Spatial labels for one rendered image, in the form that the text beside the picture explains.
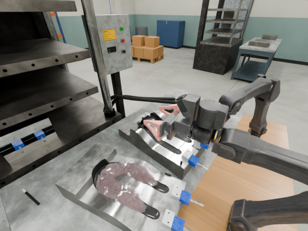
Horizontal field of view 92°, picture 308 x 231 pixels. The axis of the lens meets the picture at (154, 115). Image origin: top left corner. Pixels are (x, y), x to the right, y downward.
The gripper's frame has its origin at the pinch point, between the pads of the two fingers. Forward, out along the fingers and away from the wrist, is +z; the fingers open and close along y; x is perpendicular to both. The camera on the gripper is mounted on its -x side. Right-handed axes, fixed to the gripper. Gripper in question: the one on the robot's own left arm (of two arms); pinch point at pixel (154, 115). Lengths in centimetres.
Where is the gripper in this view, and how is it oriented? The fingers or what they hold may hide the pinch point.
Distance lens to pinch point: 51.8
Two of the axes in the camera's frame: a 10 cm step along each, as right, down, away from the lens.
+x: 0.1, 8.2, 5.7
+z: -8.4, -3.0, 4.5
